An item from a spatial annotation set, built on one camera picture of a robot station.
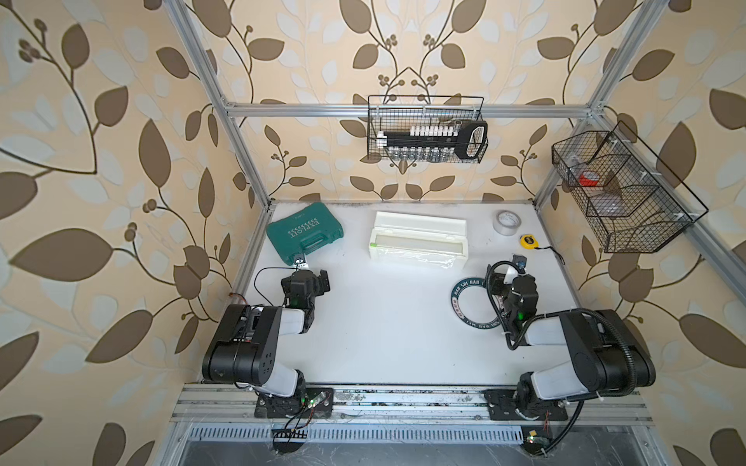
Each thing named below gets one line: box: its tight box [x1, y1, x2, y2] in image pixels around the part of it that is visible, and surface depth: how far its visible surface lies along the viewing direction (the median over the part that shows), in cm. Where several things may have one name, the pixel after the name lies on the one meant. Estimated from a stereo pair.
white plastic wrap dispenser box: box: [368, 211, 469, 268], surface depth 103 cm
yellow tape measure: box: [518, 233, 541, 251], surface depth 107 cm
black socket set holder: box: [375, 120, 489, 162], surface depth 86 cm
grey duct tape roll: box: [492, 209, 523, 236], surface depth 114 cm
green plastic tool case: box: [266, 201, 344, 267], surface depth 108 cm
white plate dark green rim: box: [449, 276, 501, 331], surface depth 93 cm
